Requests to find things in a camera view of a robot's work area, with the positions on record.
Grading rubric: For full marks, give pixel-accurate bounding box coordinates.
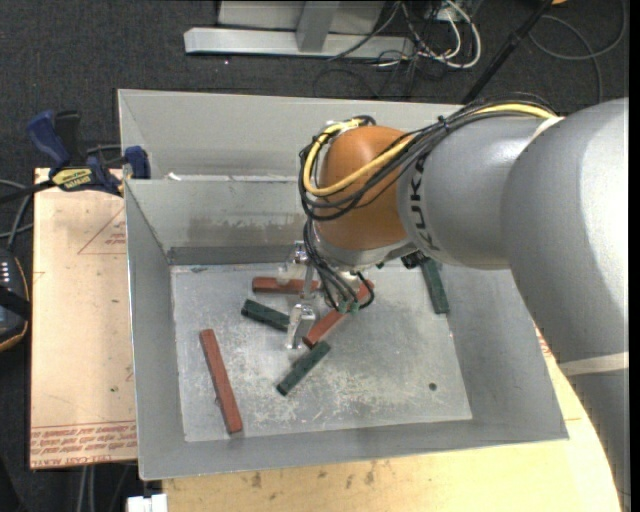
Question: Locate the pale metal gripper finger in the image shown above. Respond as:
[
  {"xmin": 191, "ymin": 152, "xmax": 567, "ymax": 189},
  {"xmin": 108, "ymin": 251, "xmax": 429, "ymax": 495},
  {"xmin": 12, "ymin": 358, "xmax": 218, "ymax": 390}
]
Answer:
[
  {"xmin": 284, "ymin": 302, "xmax": 317, "ymax": 351},
  {"xmin": 277, "ymin": 242, "xmax": 308, "ymax": 287}
]

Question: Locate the red-brown flat block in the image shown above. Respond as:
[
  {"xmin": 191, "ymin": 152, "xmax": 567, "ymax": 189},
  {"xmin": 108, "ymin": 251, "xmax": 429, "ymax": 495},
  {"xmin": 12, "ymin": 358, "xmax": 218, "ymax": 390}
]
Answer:
[
  {"xmin": 251, "ymin": 276, "xmax": 321, "ymax": 296},
  {"xmin": 198, "ymin": 328, "xmax": 245, "ymax": 436},
  {"xmin": 301, "ymin": 278, "xmax": 376, "ymax": 350}
]

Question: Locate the dark green flat block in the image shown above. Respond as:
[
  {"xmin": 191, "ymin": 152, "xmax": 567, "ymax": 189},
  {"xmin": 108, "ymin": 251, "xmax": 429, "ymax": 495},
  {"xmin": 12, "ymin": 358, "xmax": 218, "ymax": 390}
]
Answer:
[
  {"xmin": 419, "ymin": 257, "xmax": 451, "ymax": 316},
  {"xmin": 240, "ymin": 298, "xmax": 292, "ymax": 333},
  {"xmin": 275, "ymin": 340, "xmax": 333, "ymax": 398}
]

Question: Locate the grey metal bin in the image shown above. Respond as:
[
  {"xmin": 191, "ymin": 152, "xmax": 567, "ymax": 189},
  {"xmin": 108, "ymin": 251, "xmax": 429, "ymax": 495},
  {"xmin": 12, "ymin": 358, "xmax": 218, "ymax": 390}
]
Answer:
[{"xmin": 117, "ymin": 88, "xmax": 570, "ymax": 481}]

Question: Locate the brown cardboard board red print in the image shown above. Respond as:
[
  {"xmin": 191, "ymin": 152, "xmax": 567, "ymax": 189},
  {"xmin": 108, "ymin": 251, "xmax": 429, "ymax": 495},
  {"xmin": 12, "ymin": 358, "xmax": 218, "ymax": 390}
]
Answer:
[{"xmin": 29, "ymin": 167, "xmax": 139, "ymax": 471}]

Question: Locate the black cylinder on white bracket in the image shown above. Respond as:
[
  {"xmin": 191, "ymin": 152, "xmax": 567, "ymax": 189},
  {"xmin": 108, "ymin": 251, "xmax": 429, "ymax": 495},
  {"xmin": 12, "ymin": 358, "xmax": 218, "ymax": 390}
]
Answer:
[{"xmin": 399, "ymin": 251, "xmax": 431, "ymax": 272}]

